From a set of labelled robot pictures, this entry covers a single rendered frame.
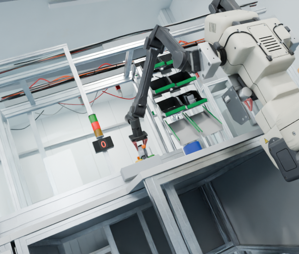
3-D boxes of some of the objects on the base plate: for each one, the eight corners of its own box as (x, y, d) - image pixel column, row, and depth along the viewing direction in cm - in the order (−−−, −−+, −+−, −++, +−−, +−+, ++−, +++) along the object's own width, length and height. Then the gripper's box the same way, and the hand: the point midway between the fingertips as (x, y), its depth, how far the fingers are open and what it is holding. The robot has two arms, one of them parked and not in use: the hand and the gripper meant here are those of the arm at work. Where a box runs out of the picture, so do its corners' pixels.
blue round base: (214, 168, 266) (201, 139, 273) (198, 174, 262) (184, 145, 269) (208, 171, 280) (196, 144, 287) (193, 178, 276) (180, 150, 283)
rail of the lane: (189, 164, 169) (180, 146, 172) (20, 232, 146) (14, 209, 149) (187, 167, 174) (178, 148, 177) (23, 232, 151) (16, 210, 154)
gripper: (129, 130, 177) (135, 154, 183) (146, 125, 179) (151, 149, 186) (126, 127, 183) (131, 150, 189) (142, 121, 185) (147, 144, 192)
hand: (141, 148), depth 187 cm, fingers closed on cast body, 4 cm apart
